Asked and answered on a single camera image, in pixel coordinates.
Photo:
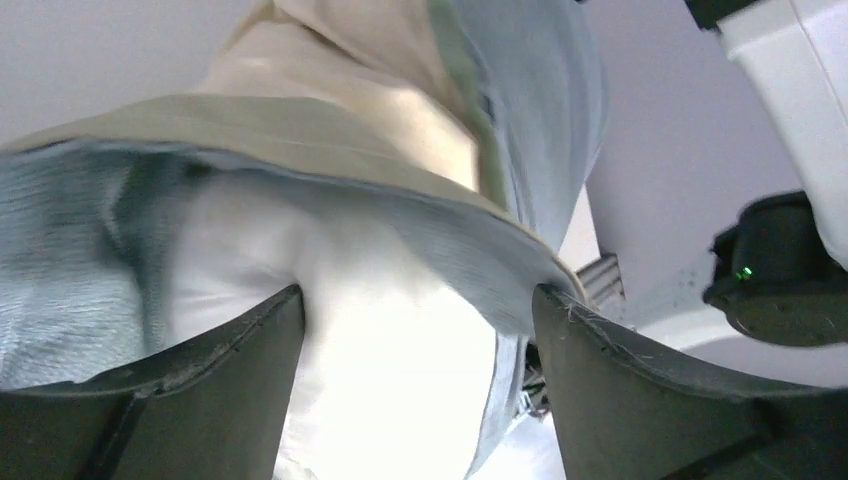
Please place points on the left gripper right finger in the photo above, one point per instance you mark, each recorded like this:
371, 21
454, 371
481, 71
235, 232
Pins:
628, 407

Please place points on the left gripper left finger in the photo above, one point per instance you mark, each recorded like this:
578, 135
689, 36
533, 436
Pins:
212, 407

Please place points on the white pillow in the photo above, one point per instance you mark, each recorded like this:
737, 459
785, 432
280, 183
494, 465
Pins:
396, 368

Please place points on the grey-blue pillowcase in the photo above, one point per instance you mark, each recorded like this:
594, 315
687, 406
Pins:
469, 127

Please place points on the aluminium base frame rails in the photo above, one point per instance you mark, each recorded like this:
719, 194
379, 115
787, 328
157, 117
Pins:
602, 281

